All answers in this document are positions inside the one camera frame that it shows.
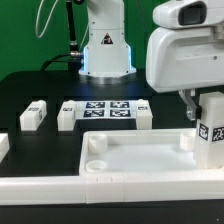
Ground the white cable loop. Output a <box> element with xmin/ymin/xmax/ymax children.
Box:
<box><xmin>35</xmin><ymin>0</ymin><xmax>61</xmax><ymax>39</ymax></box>

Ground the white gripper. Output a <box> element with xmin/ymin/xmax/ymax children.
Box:
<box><xmin>146</xmin><ymin>28</ymin><xmax>224</xmax><ymax>119</ymax></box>

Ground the white left fence piece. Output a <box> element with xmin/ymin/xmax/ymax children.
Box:
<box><xmin>0</xmin><ymin>133</ymin><xmax>10</xmax><ymax>163</ymax></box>

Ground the black cable post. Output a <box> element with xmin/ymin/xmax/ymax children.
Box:
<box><xmin>65</xmin><ymin>0</ymin><xmax>82</xmax><ymax>72</ymax></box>

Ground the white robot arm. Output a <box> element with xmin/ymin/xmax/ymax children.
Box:
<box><xmin>79</xmin><ymin>0</ymin><xmax>224</xmax><ymax>120</ymax></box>

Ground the black cable at base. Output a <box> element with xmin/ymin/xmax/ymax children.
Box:
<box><xmin>40</xmin><ymin>54</ymin><xmax>83</xmax><ymax>72</ymax></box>

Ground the white desk tabletop tray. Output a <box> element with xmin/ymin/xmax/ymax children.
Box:
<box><xmin>79</xmin><ymin>128</ymin><xmax>224</xmax><ymax>180</ymax></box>

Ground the fiducial marker sheet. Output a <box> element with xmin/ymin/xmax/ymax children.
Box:
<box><xmin>75</xmin><ymin>100</ymin><xmax>136</xmax><ymax>120</ymax></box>

